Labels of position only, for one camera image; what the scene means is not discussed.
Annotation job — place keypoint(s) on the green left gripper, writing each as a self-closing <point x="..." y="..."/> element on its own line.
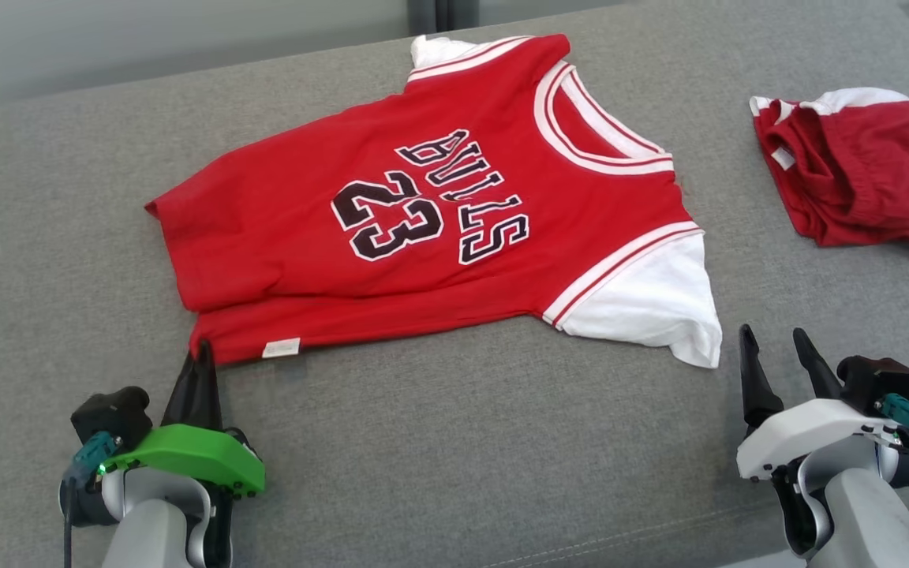
<point x="186" y="457"/>

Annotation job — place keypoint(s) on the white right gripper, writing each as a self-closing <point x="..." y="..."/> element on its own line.
<point x="809" y="434"/>

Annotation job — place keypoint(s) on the red Bulls basketball jersey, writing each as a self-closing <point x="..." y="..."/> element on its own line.
<point x="281" y="237"/>

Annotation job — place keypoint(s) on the red shorts white stripe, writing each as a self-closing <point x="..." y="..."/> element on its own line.
<point x="880" y="173"/>

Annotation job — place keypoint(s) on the grey fabric sofa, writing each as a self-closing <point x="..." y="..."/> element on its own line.
<point x="68" y="315"/>

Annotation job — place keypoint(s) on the grey vertical pipes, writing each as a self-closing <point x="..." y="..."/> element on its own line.
<point x="439" y="16"/>

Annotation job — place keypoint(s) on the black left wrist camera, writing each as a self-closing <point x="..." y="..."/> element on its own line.
<point x="111" y="414"/>

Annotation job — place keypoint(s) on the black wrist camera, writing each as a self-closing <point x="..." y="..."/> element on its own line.
<point x="111" y="414"/>
<point x="877" y="383"/>

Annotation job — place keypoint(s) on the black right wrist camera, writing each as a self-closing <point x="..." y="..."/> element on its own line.
<point x="877" y="383"/>

